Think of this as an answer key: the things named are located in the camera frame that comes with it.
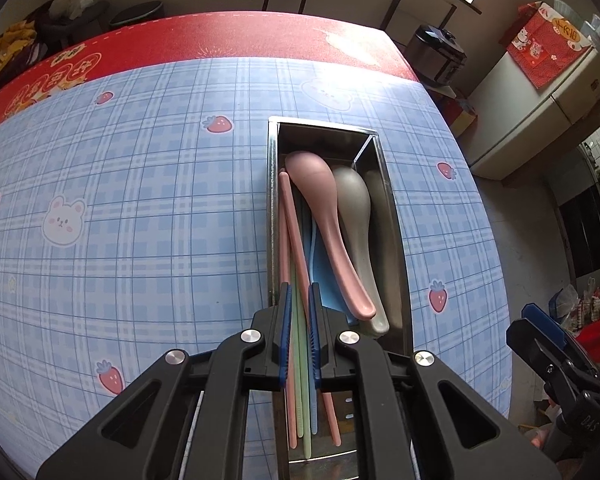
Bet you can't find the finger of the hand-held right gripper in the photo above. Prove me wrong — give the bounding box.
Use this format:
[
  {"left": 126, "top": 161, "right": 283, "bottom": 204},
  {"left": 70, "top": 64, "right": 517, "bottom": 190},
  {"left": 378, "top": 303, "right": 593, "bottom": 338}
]
[
  {"left": 505, "top": 317, "right": 562, "bottom": 377},
  {"left": 521, "top": 302, "right": 567, "bottom": 350}
]

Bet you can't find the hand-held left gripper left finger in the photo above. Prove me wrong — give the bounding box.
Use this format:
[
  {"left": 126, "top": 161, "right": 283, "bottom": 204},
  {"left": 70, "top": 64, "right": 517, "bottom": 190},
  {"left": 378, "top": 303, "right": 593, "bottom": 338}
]
[{"left": 36, "top": 282, "right": 293, "bottom": 480}]

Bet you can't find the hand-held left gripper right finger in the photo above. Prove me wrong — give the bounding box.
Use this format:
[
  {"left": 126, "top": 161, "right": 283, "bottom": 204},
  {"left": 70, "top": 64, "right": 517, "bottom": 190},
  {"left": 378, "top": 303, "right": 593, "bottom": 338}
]
[{"left": 307, "top": 282, "right": 561, "bottom": 480}]

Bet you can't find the green plastic chopstick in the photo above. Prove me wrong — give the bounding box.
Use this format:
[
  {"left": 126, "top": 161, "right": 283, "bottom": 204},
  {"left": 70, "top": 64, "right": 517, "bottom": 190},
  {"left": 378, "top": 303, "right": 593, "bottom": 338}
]
[
  {"left": 291, "top": 260, "right": 303, "bottom": 396},
  {"left": 298, "top": 260, "right": 312, "bottom": 459}
]

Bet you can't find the blue plastic spoon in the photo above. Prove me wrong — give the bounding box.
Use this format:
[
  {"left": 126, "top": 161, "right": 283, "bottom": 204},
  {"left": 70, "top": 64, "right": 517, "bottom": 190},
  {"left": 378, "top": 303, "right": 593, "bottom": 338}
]
[{"left": 307, "top": 230, "right": 356, "bottom": 326}]

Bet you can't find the blue plastic chopstick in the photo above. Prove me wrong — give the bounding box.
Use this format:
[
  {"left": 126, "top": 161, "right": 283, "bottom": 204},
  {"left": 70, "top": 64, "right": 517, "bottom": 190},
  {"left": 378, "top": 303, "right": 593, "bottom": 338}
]
[{"left": 302, "top": 205, "right": 319, "bottom": 434}]

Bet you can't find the pastel chopsticks bundle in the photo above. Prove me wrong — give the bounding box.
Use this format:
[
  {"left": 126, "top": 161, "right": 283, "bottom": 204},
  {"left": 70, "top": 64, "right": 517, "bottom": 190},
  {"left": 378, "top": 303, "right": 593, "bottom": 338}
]
[{"left": 279, "top": 170, "right": 299, "bottom": 450}]

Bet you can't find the pink plastic chopstick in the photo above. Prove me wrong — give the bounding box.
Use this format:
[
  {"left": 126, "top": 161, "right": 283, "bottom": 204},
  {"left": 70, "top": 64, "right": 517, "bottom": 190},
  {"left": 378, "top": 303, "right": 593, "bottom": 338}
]
[{"left": 280, "top": 172, "right": 342, "bottom": 447}]

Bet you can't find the beige plastic spoon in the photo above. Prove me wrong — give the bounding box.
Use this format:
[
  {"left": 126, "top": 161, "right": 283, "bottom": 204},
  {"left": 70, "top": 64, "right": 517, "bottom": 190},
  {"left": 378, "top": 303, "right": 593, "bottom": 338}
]
[{"left": 332, "top": 165, "right": 392, "bottom": 337}]

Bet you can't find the pink plastic spoon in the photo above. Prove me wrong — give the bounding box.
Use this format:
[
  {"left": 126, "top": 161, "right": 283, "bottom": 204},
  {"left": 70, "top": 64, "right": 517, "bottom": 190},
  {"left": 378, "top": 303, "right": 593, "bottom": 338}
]
[{"left": 285, "top": 150, "right": 377, "bottom": 320}]

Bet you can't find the stainless steel utensil tray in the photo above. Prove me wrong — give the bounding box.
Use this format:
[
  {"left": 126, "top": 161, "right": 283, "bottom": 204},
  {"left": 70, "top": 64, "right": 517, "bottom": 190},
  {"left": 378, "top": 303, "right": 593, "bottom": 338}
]
[{"left": 266, "top": 116, "right": 415, "bottom": 480}]

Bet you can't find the pile of plastic bags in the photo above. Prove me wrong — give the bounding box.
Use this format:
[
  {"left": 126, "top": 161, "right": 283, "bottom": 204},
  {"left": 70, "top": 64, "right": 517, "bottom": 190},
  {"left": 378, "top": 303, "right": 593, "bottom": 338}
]
[{"left": 547, "top": 277, "right": 600, "bottom": 331}]

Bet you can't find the white refrigerator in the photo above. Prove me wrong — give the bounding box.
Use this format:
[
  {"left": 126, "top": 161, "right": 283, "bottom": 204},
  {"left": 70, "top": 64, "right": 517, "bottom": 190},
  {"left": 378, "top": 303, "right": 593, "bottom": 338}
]
[{"left": 462, "top": 45, "right": 600, "bottom": 181}]

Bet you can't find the red cardboard box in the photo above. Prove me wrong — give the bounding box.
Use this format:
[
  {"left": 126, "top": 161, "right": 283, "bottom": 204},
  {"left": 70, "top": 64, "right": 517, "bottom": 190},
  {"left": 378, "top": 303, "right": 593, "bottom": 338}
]
[{"left": 437, "top": 97, "right": 478, "bottom": 138}]

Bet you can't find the blue plaid table mat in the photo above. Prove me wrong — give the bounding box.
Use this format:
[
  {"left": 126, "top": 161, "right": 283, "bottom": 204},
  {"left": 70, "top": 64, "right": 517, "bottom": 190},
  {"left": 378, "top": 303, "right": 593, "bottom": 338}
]
[{"left": 0, "top": 55, "right": 513, "bottom": 480}]

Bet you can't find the red printed cloth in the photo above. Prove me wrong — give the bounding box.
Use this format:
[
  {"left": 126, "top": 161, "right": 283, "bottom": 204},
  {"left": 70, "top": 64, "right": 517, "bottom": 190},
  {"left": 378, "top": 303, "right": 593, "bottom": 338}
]
[{"left": 500, "top": 2, "right": 593, "bottom": 91}]

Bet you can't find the black pressure cooker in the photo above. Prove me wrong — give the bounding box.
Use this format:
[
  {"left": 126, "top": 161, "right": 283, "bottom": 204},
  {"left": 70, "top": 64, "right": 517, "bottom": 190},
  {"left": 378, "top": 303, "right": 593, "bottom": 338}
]
[{"left": 405, "top": 24, "right": 467, "bottom": 88}]

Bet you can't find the clear plastic container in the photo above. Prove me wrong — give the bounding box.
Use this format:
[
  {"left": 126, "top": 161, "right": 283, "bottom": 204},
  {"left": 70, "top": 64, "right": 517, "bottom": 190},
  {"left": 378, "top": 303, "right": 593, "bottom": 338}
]
[{"left": 552, "top": 0, "right": 581, "bottom": 23}]

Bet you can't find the black round bin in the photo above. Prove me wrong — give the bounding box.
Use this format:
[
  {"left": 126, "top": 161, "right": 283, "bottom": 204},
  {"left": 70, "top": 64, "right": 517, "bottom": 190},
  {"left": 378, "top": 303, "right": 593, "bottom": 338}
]
[{"left": 109, "top": 1, "right": 165, "bottom": 31}]

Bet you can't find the dark bin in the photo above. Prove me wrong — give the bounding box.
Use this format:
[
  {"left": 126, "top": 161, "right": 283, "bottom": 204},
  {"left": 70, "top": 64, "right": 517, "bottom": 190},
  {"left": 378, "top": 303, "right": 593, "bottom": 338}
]
[{"left": 35, "top": 0, "right": 112, "bottom": 51}]

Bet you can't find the yellow printed bag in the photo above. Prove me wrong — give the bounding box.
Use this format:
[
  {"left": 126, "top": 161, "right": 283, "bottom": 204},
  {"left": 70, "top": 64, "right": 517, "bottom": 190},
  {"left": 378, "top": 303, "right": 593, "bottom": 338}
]
[{"left": 0, "top": 22, "right": 38, "bottom": 86}]

